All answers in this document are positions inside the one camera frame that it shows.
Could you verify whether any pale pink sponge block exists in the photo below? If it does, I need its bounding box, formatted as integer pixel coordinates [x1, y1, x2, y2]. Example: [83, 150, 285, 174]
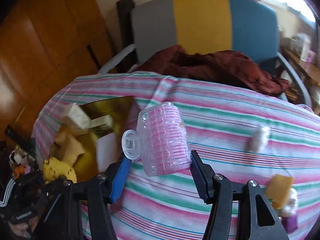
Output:
[96, 133, 122, 172]

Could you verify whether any dark red jacket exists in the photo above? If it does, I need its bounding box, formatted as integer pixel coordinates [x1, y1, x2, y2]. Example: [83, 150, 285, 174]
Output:
[136, 45, 290, 97]

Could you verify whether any pink hair roller clip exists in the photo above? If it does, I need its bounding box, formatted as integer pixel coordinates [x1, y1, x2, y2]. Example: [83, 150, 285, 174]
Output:
[121, 102, 191, 177]

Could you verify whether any wooden wardrobe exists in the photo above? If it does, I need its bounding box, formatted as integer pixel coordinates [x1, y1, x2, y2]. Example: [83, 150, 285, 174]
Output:
[1, 0, 113, 137]

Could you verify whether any white cardboard box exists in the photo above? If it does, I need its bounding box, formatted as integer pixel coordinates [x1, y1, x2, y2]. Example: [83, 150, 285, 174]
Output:
[60, 102, 91, 132]

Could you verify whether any small green white box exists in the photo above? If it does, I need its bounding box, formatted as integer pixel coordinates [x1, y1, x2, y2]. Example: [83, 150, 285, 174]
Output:
[89, 115, 113, 131]

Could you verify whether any gold square tray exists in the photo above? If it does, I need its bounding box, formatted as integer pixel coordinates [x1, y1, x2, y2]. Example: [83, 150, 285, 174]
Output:
[42, 96, 140, 183]

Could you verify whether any yellow sponge block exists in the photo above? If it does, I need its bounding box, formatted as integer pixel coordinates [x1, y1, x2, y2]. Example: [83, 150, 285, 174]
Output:
[265, 174, 294, 210]

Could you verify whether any purple pouch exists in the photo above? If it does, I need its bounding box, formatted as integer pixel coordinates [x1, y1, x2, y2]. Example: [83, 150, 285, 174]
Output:
[281, 214, 298, 234]

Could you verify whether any striped pink green bedsheet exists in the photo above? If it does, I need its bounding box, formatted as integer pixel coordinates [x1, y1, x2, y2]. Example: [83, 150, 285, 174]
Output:
[32, 72, 319, 239]

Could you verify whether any grey yellow blue armchair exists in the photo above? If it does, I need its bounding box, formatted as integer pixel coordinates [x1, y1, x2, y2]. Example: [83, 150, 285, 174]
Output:
[100, 0, 312, 106]

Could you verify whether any wooden desk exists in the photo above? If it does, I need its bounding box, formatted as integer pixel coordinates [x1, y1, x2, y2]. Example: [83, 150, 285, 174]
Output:
[282, 47, 319, 115]

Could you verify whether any small white plastic bag ball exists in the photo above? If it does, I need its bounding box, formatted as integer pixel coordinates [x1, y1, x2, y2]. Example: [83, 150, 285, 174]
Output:
[247, 126, 270, 154]

